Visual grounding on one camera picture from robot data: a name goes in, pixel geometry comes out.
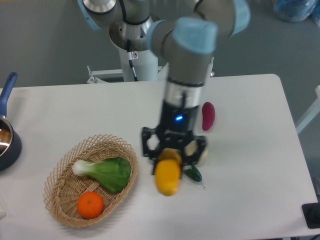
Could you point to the woven wicker basket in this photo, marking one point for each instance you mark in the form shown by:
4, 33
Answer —
63, 189

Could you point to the orange tangerine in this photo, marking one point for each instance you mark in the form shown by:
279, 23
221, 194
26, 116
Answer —
90, 205

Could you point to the purple sweet potato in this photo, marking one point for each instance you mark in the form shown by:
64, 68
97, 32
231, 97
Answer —
208, 116

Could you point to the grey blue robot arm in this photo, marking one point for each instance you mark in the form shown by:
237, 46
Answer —
231, 17

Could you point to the cream round cake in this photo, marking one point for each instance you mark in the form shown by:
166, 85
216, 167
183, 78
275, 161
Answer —
192, 147

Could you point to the yellow mango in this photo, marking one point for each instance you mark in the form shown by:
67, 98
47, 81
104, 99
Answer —
167, 172

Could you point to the white frame at right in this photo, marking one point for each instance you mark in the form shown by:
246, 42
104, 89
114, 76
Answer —
309, 114

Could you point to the dark green cucumber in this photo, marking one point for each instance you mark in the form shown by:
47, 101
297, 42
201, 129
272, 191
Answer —
194, 174

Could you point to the green bok choy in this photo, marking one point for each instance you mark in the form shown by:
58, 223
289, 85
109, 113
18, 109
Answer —
112, 173

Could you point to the blue saucepan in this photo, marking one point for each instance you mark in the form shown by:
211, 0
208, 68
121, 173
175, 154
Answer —
10, 141

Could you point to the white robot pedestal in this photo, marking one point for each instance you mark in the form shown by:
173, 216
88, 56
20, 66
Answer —
137, 62

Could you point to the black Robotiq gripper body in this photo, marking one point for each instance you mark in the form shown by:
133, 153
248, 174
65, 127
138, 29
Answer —
176, 126

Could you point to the black device at edge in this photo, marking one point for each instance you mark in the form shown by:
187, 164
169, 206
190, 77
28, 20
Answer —
311, 212

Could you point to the blue plastic bag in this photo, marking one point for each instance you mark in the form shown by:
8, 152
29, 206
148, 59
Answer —
294, 11

